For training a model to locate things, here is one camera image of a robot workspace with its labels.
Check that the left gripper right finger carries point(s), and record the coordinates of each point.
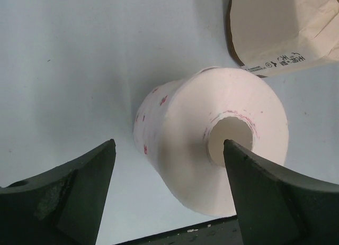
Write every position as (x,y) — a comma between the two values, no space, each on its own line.
(276,205)

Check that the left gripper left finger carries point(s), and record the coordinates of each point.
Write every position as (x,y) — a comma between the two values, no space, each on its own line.
(63,205)

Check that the white dotted paper roll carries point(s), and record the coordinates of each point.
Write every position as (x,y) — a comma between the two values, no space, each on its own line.
(181,126)

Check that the cream paper roll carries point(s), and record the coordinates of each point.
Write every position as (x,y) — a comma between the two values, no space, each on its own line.
(271,37)

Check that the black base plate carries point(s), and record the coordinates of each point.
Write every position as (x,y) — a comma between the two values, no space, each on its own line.
(223,231)

